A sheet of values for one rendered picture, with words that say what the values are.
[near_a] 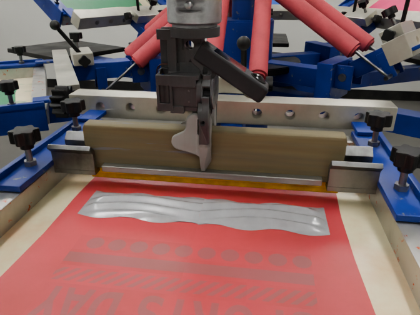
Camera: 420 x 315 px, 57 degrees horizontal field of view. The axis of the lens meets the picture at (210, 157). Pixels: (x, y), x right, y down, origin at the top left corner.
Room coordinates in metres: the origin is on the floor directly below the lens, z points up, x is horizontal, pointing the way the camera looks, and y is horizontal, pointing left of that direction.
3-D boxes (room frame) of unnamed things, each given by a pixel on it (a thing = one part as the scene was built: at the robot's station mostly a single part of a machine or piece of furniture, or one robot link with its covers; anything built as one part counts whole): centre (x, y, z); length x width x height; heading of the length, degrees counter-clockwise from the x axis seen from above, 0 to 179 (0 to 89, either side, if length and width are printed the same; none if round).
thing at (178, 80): (0.57, 0.03, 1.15); 0.09 x 0.08 x 0.12; 82
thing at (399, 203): (0.55, -0.28, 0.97); 0.30 x 0.05 x 0.07; 172
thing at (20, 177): (0.63, 0.27, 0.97); 0.30 x 0.05 x 0.07; 172
